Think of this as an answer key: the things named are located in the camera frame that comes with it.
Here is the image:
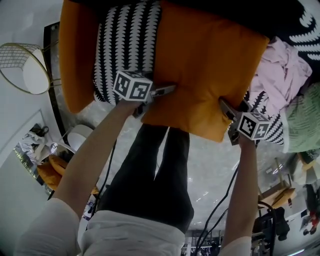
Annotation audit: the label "person's left forearm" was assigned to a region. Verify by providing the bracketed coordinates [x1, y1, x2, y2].
[51, 100, 141, 221]

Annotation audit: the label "person's white shirt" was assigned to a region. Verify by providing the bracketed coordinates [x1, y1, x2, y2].
[13, 197, 252, 256]

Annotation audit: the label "person's right forearm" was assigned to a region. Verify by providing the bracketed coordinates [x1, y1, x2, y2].
[221, 136, 259, 249]

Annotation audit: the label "black cable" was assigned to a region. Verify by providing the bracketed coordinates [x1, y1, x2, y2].
[195, 163, 240, 256]
[89, 139, 118, 221]

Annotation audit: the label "orange seat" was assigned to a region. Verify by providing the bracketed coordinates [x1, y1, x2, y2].
[58, 0, 106, 115]

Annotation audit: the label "white round stool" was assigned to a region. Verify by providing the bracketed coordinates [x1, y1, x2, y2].
[58, 124, 96, 153]

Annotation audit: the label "person's black trousers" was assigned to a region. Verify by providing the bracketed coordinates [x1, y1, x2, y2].
[96, 123, 195, 235]

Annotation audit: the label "black blanket with white pattern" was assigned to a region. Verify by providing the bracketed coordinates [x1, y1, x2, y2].
[199, 0, 320, 61]

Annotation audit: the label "black white patterned cushion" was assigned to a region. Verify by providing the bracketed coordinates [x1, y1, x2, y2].
[92, 0, 163, 105]
[243, 90, 286, 146]

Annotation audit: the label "pink cloth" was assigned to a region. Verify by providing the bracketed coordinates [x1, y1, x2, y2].
[249, 36, 313, 118]

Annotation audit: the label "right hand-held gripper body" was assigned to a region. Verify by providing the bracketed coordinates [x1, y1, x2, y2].
[226, 109, 272, 147]

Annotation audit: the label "green patterned cloth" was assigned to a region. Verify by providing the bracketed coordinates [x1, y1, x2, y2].
[282, 83, 320, 155]

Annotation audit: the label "orange cushion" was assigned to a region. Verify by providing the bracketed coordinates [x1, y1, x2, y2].
[36, 154, 70, 192]

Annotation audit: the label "orange pillow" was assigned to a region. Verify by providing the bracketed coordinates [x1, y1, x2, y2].
[140, 0, 271, 144]

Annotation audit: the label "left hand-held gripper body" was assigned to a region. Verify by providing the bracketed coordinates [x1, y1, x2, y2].
[113, 70, 161, 119]

